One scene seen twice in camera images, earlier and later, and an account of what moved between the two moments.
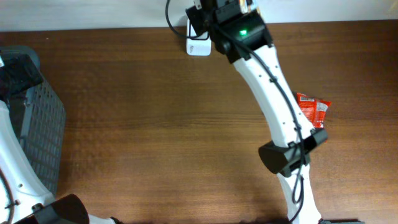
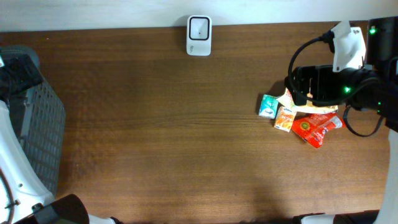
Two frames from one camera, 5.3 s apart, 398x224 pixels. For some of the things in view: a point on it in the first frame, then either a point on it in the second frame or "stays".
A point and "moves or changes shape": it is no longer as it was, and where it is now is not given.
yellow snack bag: [244, 7] → [286, 98]
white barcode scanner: [199, 45] stays
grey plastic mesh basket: [38, 117] stays
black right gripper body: [201, 23] → [331, 88]
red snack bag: [315, 109] moves or changes shape
